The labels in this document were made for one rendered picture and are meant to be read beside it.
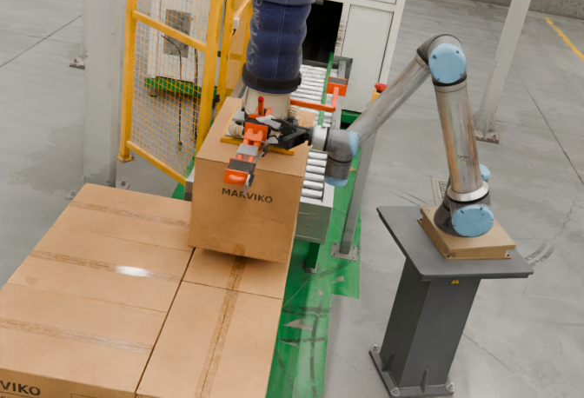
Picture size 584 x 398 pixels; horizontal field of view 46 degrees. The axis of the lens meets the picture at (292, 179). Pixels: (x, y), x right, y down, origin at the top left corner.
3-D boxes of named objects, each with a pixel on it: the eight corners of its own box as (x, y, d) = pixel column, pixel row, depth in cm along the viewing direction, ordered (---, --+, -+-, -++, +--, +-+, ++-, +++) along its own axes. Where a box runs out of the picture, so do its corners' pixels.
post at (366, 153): (338, 248, 404) (373, 89, 358) (349, 249, 404) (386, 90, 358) (338, 254, 398) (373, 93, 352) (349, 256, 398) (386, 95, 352)
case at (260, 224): (217, 174, 323) (226, 96, 303) (301, 189, 322) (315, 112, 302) (187, 246, 270) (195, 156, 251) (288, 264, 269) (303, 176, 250)
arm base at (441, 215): (472, 211, 291) (477, 191, 286) (485, 238, 275) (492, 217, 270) (428, 208, 289) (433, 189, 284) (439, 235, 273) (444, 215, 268)
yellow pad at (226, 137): (235, 108, 293) (237, 96, 291) (259, 112, 293) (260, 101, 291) (219, 142, 264) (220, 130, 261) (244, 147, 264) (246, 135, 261)
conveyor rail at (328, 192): (335, 82, 538) (340, 59, 530) (341, 83, 538) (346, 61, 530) (315, 238, 333) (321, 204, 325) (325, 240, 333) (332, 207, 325)
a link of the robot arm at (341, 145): (355, 163, 249) (361, 140, 243) (321, 157, 249) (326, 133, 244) (355, 151, 257) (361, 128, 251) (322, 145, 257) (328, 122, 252)
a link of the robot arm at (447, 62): (491, 212, 267) (465, 29, 232) (497, 238, 252) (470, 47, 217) (451, 218, 270) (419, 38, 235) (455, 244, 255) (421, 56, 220)
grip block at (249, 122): (245, 127, 255) (247, 113, 252) (271, 132, 255) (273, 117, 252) (241, 136, 248) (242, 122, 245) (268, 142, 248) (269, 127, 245)
